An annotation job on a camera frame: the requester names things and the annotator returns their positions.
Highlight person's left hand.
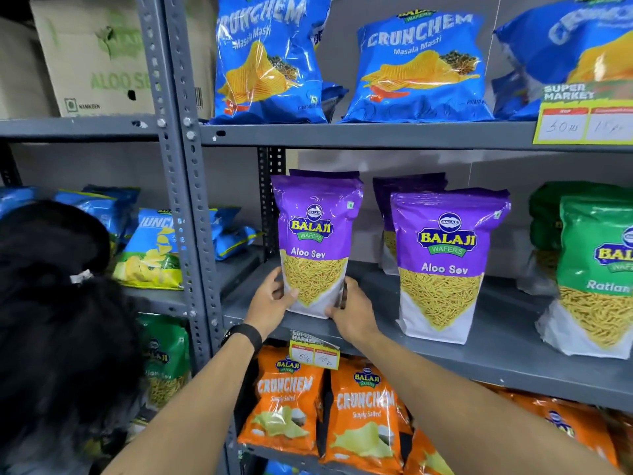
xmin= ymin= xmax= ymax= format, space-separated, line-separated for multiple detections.
xmin=244 ymin=267 xmax=301 ymax=342

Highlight person's right hand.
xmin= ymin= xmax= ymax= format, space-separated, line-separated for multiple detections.
xmin=324 ymin=276 xmax=382 ymax=346

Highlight row of orange Crunchem bags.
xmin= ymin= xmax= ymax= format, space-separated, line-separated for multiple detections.
xmin=237 ymin=344 xmax=633 ymax=475

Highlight purple Aloo Sev packet front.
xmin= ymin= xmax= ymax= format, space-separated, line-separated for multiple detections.
xmin=270 ymin=173 xmax=365 ymax=320

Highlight purple aloo sev packet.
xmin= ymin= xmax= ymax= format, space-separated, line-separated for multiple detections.
xmin=270 ymin=173 xmax=365 ymax=320
xmin=390 ymin=187 xmax=512 ymax=346
xmin=372 ymin=173 xmax=449 ymax=276
xmin=289 ymin=168 xmax=361 ymax=180

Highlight green snack packet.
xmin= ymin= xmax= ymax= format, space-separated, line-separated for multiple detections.
xmin=518 ymin=180 xmax=633 ymax=298
xmin=136 ymin=313 xmax=193 ymax=411
xmin=535 ymin=194 xmax=633 ymax=361

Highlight blue yellow bags side shelf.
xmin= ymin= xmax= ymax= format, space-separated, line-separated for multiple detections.
xmin=112 ymin=207 xmax=241 ymax=292

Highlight gray metal shelf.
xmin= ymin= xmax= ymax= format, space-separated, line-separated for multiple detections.
xmin=163 ymin=0 xmax=633 ymax=475

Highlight row of blue Crunchem bags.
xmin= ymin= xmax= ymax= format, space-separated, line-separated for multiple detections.
xmin=213 ymin=0 xmax=633 ymax=126

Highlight person's left forearm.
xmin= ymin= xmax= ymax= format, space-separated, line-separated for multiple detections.
xmin=101 ymin=333 xmax=258 ymax=475

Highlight person's right forearm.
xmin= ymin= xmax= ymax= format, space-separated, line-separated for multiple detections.
xmin=357 ymin=331 xmax=622 ymax=475

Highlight black wristband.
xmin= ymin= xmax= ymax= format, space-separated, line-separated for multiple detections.
xmin=220 ymin=323 xmax=264 ymax=355

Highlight yellow price tag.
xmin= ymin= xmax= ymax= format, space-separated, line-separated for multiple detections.
xmin=288 ymin=331 xmax=342 ymax=371
xmin=532 ymin=80 xmax=633 ymax=146

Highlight large cardboard box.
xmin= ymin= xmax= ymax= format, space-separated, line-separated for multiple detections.
xmin=29 ymin=0 xmax=218 ymax=120

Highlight plain cardboard box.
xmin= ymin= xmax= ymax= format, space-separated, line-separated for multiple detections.
xmin=0 ymin=16 xmax=61 ymax=121

